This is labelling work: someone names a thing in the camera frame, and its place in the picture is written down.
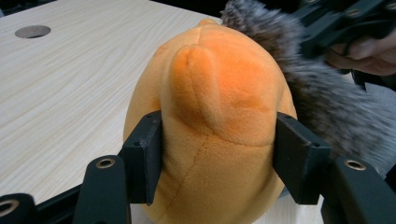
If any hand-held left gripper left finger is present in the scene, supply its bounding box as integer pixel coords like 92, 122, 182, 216
73, 110, 163, 224

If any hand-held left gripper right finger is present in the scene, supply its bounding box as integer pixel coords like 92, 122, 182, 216
273, 111, 396, 224

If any grey towel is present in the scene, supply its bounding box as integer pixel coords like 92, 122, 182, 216
219, 0, 396, 175

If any orange plush toy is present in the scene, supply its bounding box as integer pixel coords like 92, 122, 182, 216
122, 18, 298, 224

